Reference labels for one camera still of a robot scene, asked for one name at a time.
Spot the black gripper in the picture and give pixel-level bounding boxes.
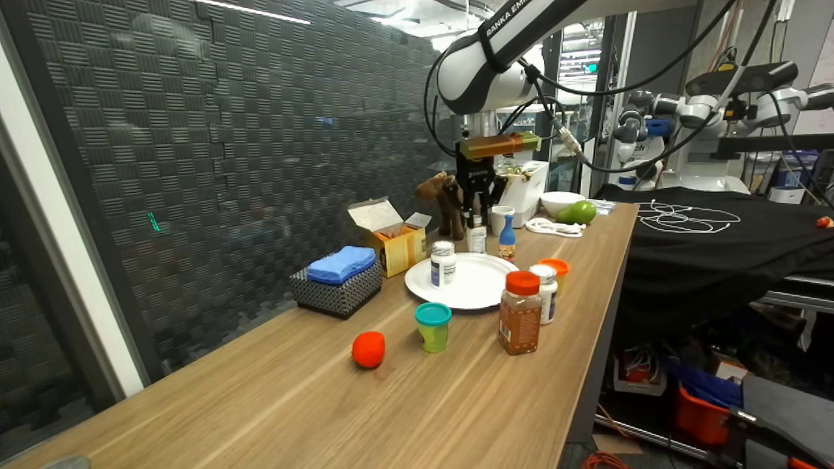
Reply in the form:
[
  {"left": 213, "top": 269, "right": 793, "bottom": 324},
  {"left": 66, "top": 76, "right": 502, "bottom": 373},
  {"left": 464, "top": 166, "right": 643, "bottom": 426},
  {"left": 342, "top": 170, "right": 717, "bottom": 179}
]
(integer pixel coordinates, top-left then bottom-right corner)
[{"left": 453, "top": 156, "right": 505, "bottom": 235}]

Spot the small white pill bottle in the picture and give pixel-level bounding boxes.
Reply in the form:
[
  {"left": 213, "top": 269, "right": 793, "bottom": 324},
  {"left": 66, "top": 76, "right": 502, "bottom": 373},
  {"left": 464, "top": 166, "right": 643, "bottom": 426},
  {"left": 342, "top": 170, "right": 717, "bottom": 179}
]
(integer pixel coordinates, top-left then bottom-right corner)
[{"left": 466, "top": 225, "right": 487, "bottom": 252}]

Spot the blue top squeeze bottle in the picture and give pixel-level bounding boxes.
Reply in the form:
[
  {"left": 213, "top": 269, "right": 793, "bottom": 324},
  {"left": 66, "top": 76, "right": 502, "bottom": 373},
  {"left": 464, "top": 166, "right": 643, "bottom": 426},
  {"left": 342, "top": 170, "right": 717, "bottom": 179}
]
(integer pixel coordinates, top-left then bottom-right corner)
[{"left": 498, "top": 214, "right": 515, "bottom": 257}]

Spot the dark label white bottle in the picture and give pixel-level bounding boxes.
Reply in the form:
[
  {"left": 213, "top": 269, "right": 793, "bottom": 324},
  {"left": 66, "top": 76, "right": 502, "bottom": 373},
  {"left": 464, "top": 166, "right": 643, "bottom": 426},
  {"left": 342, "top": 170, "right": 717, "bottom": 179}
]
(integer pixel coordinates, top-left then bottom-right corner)
[{"left": 431, "top": 239, "right": 457, "bottom": 287}]

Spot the white lid supplement bottle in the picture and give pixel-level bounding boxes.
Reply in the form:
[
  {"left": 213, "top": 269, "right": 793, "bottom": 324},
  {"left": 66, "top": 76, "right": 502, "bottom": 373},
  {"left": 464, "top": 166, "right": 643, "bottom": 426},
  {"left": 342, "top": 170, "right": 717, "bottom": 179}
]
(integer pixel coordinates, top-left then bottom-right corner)
[{"left": 528, "top": 263, "right": 558, "bottom": 327}]

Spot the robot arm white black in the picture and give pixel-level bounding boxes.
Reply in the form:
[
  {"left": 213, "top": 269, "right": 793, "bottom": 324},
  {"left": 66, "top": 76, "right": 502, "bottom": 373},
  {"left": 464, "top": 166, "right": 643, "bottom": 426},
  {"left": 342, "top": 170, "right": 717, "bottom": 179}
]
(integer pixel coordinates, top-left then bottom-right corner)
[{"left": 424, "top": 0, "right": 638, "bottom": 238}]

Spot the white round plate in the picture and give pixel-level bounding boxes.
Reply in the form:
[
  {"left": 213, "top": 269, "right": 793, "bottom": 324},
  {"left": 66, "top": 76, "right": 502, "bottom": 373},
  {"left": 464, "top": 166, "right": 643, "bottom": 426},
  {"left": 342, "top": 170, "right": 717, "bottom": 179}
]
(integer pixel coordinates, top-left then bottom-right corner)
[{"left": 403, "top": 252, "right": 513, "bottom": 310}]

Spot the white paper cup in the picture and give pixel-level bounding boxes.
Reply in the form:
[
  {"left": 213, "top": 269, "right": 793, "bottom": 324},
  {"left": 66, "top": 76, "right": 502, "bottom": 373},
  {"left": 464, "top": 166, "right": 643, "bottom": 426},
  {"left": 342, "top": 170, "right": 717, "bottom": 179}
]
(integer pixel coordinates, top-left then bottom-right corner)
[{"left": 487, "top": 204, "right": 515, "bottom": 238}]

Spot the white appliance box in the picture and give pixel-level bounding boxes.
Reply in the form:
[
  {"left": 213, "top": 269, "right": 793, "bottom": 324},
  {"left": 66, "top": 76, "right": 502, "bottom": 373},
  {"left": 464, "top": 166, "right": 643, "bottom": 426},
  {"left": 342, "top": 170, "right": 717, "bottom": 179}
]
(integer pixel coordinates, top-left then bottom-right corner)
[{"left": 501, "top": 161, "right": 549, "bottom": 228}]

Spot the white cloth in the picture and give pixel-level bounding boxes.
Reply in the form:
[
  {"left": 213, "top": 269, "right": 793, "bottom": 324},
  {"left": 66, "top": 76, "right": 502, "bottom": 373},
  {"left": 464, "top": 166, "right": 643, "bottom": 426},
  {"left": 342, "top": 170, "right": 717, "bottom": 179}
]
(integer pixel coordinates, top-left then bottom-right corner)
[{"left": 523, "top": 216, "right": 586, "bottom": 238}]

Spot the yellow cardboard box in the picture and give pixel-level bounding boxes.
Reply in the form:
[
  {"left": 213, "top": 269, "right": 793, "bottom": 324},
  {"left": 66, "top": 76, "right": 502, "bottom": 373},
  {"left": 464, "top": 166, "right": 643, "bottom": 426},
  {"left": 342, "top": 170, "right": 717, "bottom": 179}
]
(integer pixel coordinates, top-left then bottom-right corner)
[{"left": 347, "top": 198, "right": 424, "bottom": 276}]

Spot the green bowl item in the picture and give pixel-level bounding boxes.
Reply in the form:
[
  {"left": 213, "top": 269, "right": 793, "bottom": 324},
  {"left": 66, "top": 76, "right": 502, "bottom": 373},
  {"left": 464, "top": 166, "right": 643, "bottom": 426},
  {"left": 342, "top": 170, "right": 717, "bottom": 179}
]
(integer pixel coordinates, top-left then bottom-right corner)
[{"left": 554, "top": 201, "right": 596, "bottom": 225}]

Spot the orange lid spice jar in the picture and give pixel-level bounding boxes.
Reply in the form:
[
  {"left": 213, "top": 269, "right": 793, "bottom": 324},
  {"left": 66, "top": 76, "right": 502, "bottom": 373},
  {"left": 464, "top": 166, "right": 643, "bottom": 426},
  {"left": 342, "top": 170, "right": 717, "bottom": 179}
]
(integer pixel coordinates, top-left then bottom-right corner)
[{"left": 498, "top": 271, "right": 541, "bottom": 355}]

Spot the teal lid green cup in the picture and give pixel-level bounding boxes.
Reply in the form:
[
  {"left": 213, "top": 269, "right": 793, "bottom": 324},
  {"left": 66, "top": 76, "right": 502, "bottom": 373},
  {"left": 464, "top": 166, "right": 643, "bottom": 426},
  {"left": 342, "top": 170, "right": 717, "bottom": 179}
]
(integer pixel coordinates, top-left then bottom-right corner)
[{"left": 415, "top": 302, "right": 451, "bottom": 355}]

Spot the blue sponge cloth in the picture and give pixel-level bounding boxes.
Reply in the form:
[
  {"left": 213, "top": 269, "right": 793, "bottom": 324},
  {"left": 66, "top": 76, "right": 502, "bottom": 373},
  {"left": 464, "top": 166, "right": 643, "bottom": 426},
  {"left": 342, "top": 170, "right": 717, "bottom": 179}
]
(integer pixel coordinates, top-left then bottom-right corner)
[{"left": 307, "top": 244, "right": 375, "bottom": 287}]

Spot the grey basket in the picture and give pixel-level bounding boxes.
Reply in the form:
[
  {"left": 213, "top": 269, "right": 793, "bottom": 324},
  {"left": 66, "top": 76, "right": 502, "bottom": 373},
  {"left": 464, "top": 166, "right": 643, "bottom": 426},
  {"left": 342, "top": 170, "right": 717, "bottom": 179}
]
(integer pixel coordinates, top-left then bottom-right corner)
[{"left": 290, "top": 265, "right": 380, "bottom": 319}]

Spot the red ball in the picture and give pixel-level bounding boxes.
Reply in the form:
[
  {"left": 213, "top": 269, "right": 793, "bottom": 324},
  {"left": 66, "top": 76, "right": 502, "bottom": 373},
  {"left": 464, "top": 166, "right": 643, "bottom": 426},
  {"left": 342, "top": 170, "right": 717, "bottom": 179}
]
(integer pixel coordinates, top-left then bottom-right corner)
[{"left": 352, "top": 330, "right": 385, "bottom": 370}]

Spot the black cloth covered table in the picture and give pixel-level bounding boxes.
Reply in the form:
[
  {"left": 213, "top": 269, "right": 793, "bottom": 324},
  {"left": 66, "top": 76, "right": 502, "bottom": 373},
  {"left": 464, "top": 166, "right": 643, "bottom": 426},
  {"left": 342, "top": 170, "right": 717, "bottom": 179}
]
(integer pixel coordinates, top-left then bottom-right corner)
[{"left": 601, "top": 187, "right": 834, "bottom": 342}]

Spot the red bin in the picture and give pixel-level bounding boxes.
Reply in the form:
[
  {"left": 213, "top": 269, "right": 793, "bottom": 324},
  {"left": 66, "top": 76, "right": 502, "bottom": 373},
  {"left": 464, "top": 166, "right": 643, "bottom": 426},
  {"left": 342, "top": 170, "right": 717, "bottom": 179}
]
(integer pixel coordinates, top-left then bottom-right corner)
[{"left": 672, "top": 385, "right": 730, "bottom": 449}]

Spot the wrist camera wooden mount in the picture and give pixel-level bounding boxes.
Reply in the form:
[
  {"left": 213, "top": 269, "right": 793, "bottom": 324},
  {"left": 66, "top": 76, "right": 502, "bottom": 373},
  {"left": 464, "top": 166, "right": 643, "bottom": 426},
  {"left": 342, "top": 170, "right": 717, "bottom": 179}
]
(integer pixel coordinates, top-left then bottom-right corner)
[{"left": 458, "top": 132, "right": 541, "bottom": 161}]

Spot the white coiled cable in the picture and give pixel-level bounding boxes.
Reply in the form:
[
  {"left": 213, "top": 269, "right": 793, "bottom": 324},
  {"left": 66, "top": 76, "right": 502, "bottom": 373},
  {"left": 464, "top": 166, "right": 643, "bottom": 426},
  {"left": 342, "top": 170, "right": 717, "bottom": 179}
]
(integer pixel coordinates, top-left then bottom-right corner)
[{"left": 635, "top": 201, "right": 743, "bottom": 238}]

